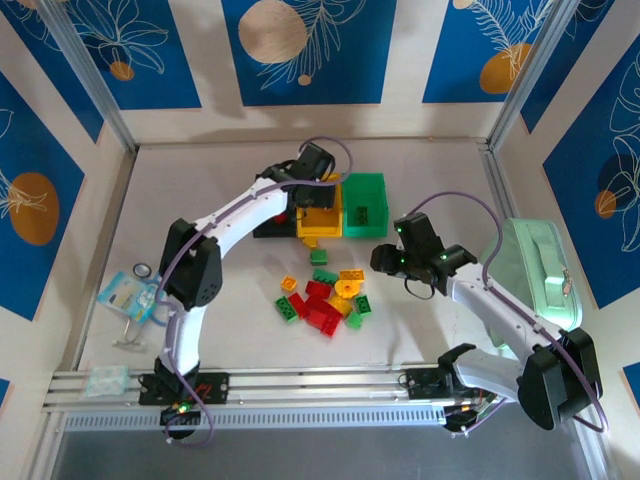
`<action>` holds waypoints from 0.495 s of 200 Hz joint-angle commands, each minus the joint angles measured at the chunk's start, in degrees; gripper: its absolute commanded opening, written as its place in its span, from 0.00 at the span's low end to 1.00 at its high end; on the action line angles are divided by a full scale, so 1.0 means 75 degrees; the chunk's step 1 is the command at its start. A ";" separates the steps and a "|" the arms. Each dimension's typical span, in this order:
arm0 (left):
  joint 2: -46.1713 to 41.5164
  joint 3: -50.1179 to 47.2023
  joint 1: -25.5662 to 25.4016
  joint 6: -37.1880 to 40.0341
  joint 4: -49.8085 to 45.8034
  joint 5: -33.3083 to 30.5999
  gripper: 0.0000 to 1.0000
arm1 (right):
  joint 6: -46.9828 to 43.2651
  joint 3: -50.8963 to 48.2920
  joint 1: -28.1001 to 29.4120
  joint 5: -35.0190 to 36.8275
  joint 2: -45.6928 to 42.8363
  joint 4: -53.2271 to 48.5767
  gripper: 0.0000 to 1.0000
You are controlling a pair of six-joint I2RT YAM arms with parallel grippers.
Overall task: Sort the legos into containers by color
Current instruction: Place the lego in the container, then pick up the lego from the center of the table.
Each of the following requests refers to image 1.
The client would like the translucent red lego brick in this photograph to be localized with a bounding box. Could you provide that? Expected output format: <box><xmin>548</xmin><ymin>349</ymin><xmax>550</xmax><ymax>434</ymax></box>
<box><xmin>314</xmin><ymin>310</ymin><xmax>344</xmax><ymax>340</ymax></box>

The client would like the yellow bin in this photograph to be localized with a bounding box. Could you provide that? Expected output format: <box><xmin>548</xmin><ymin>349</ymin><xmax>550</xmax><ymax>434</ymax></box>
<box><xmin>297</xmin><ymin>173</ymin><xmax>347</xmax><ymax>239</ymax></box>

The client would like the black bin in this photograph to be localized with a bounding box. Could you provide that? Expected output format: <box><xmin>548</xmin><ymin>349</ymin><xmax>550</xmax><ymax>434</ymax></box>
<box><xmin>252</xmin><ymin>212</ymin><xmax>301</xmax><ymax>239</ymax></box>

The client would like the round yellow lego piece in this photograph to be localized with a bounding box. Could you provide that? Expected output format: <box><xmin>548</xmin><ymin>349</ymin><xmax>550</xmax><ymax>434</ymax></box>
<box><xmin>333</xmin><ymin>279</ymin><xmax>362</xmax><ymax>302</ymax></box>

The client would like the green bin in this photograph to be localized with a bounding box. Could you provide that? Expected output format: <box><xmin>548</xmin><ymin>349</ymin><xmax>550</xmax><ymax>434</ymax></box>
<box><xmin>341</xmin><ymin>172</ymin><xmax>392</xmax><ymax>239</ymax></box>

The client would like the mint green zipper bag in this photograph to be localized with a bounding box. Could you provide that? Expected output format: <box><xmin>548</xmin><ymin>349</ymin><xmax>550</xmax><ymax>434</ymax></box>
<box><xmin>479</xmin><ymin>217</ymin><xmax>585</xmax><ymax>351</ymax></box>

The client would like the blue white plastic packet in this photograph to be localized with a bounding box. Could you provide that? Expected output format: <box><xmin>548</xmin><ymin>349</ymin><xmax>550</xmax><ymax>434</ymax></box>
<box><xmin>96</xmin><ymin>270</ymin><xmax>164</xmax><ymax>322</ymax></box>

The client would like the blue tube stethoscope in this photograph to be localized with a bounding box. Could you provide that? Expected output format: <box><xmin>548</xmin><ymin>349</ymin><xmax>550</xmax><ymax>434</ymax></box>
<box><xmin>111</xmin><ymin>298</ymin><xmax>170</xmax><ymax>351</ymax></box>

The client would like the clear plastic bag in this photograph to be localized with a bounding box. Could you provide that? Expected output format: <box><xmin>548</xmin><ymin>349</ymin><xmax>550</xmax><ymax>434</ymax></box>
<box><xmin>83</xmin><ymin>365</ymin><xmax>131</xmax><ymax>399</ymax></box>

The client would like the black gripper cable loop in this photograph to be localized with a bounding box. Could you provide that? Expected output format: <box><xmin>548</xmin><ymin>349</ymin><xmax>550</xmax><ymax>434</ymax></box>
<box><xmin>403</xmin><ymin>275</ymin><xmax>438</xmax><ymax>302</ymax></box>

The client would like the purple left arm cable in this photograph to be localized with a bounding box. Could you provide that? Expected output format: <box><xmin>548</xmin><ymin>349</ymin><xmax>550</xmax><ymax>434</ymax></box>
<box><xmin>157</xmin><ymin>135</ymin><xmax>355</xmax><ymax>449</ymax></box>

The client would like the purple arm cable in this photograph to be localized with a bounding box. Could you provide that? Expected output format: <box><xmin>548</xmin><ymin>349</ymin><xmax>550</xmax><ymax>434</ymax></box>
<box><xmin>157</xmin><ymin>135</ymin><xmax>355</xmax><ymax>449</ymax></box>
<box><xmin>412</xmin><ymin>191</ymin><xmax>611</xmax><ymax>435</ymax></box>

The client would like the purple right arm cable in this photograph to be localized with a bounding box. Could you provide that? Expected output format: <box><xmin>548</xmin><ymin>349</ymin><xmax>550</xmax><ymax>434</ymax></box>
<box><xmin>412</xmin><ymin>191</ymin><xmax>611</xmax><ymax>435</ymax></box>

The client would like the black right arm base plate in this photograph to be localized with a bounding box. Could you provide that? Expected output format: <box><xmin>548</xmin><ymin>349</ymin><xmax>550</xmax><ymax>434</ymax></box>
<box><xmin>405</xmin><ymin>366</ymin><xmax>454</xmax><ymax>402</ymax></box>

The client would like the blue floral wall panel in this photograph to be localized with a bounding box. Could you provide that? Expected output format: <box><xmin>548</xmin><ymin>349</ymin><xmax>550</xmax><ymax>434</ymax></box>
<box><xmin>421</xmin><ymin>0</ymin><xmax>557</xmax><ymax>105</ymax></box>
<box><xmin>220</xmin><ymin>0</ymin><xmax>399</xmax><ymax>107</ymax></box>
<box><xmin>541</xmin><ymin>47</ymin><xmax>640</xmax><ymax>310</ymax></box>
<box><xmin>0</xmin><ymin>69</ymin><xmax>87</xmax><ymax>322</ymax></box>
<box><xmin>62</xmin><ymin>0</ymin><xmax>203</xmax><ymax>112</ymax></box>

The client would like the aluminium mounting rail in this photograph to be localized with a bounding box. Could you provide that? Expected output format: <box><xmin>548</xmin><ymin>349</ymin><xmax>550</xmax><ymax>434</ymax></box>
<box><xmin>42</xmin><ymin>368</ymin><xmax>454</xmax><ymax>412</ymax></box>

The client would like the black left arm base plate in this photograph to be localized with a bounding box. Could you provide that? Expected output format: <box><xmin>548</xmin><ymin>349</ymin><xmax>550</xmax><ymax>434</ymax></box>
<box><xmin>138</xmin><ymin>370</ymin><xmax>232</xmax><ymax>406</ymax></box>

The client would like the slotted grey cable duct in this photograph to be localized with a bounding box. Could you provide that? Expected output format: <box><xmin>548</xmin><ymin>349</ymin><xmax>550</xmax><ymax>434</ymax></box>
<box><xmin>58</xmin><ymin>408</ymin><xmax>451</xmax><ymax>432</ymax></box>

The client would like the aluminium frame post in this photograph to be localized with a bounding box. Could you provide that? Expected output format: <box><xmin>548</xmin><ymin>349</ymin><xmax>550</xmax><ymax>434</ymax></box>
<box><xmin>486</xmin><ymin>0</ymin><xmax>577</xmax><ymax>153</ymax></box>
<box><xmin>35</xmin><ymin>0</ymin><xmax>140</xmax><ymax>153</ymax></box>

